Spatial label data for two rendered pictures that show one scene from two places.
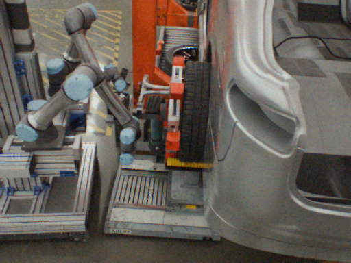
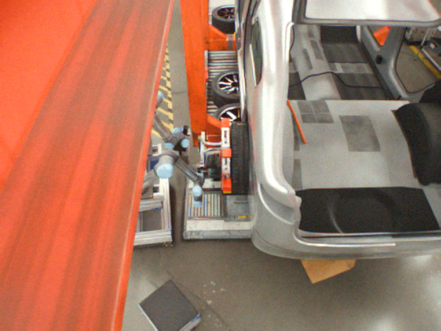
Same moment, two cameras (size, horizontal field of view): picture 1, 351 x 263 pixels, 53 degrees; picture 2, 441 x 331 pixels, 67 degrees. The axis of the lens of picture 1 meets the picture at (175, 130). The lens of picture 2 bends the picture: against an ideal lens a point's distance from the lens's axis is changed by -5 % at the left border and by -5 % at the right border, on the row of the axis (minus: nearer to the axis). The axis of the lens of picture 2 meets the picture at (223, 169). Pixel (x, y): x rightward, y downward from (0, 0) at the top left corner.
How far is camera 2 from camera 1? 1.12 m
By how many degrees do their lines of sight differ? 13
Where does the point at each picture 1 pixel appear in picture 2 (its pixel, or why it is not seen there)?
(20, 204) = not seen: hidden behind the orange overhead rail
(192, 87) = (237, 149)
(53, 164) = (147, 205)
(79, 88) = (166, 172)
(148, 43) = (201, 104)
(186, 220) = (240, 225)
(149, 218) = (213, 227)
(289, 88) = (290, 193)
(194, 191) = (243, 205)
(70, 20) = not seen: hidden behind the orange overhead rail
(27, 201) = not seen: hidden behind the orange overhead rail
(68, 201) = (156, 221)
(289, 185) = (294, 234)
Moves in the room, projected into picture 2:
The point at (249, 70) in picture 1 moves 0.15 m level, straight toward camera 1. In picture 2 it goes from (269, 181) to (265, 202)
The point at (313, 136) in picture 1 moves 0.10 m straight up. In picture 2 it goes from (320, 175) to (323, 167)
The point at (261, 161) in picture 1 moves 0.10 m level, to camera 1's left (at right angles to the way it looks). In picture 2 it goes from (278, 224) to (262, 224)
